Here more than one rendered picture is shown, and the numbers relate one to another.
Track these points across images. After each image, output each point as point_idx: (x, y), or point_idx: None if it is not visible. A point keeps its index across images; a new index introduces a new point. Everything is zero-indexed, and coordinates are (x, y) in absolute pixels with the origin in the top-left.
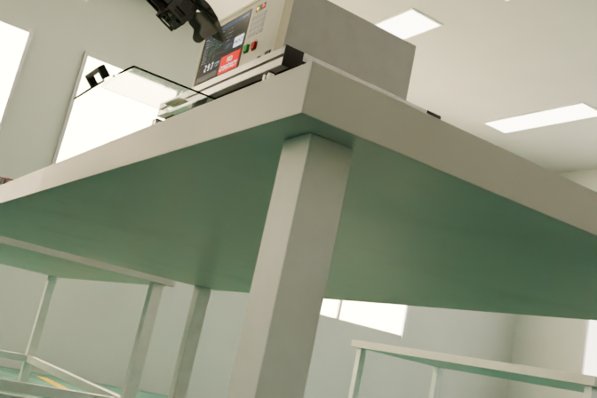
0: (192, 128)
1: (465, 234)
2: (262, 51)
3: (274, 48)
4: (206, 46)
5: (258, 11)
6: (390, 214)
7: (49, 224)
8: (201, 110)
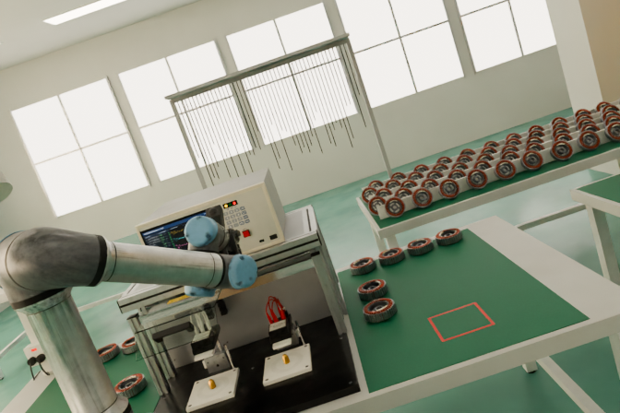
0: (565, 342)
1: None
2: (263, 235)
3: (281, 232)
4: (149, 241)
5: (228, 207)
6: None
7: None
8: (568, 334)
